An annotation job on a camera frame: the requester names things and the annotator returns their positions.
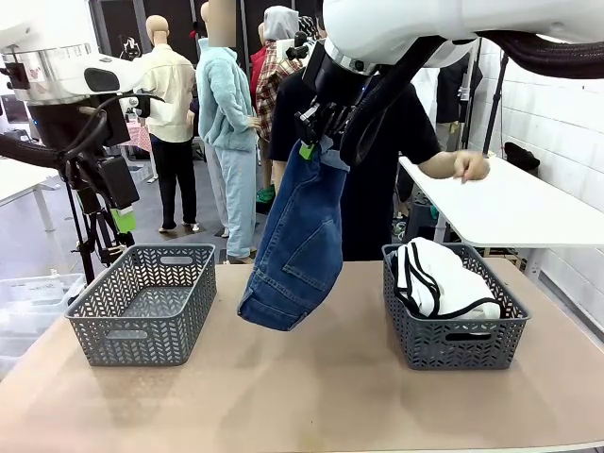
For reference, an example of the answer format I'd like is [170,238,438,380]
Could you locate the person's left hand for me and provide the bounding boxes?
[452,149,492,184]

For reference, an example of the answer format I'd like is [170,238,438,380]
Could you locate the black left arm cable sleeve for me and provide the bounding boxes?
[0,133,77,170]

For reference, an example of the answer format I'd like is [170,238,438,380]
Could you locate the white top with black trim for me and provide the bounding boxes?
[394,237,502,321]

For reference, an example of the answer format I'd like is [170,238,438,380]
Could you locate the person in black T-shirt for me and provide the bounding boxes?
[269,65,443,263]

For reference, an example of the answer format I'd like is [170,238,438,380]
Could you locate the person's left forearm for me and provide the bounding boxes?
[418,150,459,180]

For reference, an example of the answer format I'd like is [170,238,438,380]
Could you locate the clear plastic storage box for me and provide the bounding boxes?
[0,272,87,378]

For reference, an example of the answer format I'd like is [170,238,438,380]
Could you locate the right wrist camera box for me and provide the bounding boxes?
[276,30,315,61]

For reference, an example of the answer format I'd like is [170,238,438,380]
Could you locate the grey woven plastic basket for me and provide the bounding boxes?
[381,243,530,372]
[64,243,218,368]

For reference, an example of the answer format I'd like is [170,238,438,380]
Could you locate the mannequin in red top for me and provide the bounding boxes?
[249,21,268,95]

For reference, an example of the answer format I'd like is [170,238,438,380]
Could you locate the black camera tripod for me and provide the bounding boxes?
[64,183,136,285]

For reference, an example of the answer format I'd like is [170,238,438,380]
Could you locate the mannequin in light blue fleece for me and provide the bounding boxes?
[195,0,261,264]

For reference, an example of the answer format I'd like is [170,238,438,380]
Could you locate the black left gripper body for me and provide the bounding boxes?
[28,96,132,147]

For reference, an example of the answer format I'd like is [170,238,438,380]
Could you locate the thin black left gripper cable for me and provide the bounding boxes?
[60,92,165,162]

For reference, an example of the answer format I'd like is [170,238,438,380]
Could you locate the black light stand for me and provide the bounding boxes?
[480,51,513,159]

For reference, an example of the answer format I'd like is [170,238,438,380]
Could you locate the mannequin in white shirt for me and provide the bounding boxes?
[410,65,441,126]

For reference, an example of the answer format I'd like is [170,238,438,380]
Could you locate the red checkered tablecloth table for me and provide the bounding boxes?
[112,125,154,153]

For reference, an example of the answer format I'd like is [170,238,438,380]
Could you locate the dark blue jeans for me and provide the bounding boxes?
[237,139,353,332]

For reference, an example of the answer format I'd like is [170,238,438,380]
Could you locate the mannequin in black shirt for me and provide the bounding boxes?
[436,51,485,152]

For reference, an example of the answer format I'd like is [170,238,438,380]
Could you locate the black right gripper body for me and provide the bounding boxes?
[301,40,378,112]

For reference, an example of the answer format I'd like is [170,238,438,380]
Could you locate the black bag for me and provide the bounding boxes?
[503,141,542,172]

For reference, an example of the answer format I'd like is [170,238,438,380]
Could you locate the mannequin in cream shirt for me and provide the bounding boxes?
[131,14,199,236]

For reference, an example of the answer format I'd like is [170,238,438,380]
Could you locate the black garment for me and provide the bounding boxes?
[445,331,493,343]

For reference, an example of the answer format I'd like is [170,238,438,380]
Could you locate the mannequin in plaid hoodie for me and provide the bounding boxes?
[254,5,306,143]

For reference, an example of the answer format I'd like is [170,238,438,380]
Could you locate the white table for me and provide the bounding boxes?
[0,158,63,233]
[398,154,604,284]

